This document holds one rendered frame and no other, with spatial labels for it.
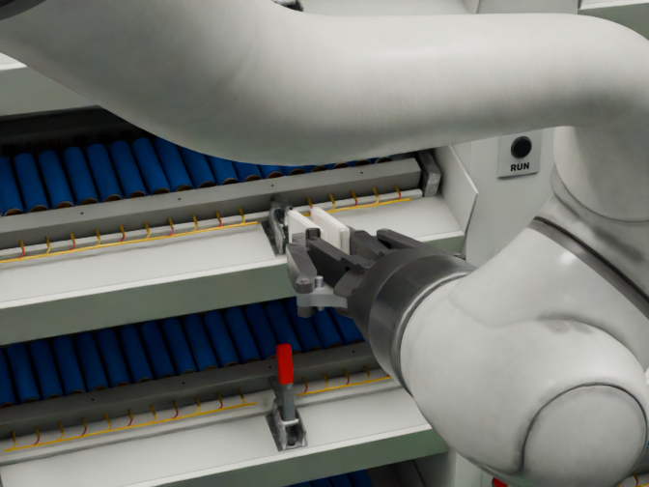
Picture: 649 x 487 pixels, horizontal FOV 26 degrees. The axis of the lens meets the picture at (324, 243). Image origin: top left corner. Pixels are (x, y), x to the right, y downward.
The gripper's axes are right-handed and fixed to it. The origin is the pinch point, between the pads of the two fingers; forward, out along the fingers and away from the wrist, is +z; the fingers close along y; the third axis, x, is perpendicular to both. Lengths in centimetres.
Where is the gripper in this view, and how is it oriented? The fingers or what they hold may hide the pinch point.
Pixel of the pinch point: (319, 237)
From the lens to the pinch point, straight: 110.1
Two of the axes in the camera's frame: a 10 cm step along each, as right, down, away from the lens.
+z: -3.5, -2.6, 9.0
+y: 9.4, -1.4, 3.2
